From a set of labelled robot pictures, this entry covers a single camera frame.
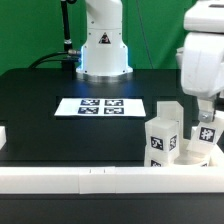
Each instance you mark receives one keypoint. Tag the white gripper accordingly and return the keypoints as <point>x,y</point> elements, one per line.
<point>201,58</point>

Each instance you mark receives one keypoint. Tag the white round stool seat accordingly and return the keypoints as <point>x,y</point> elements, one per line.
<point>193,160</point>

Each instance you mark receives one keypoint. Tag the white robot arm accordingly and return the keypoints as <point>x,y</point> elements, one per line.
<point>104,56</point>

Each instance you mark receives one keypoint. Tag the white marker sheet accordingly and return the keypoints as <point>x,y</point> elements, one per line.
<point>99,107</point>

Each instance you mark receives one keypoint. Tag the white front fence bar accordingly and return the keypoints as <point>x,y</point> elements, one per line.
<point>115,180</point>

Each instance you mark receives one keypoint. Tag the white left fence piece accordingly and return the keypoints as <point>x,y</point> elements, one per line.
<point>2,136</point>

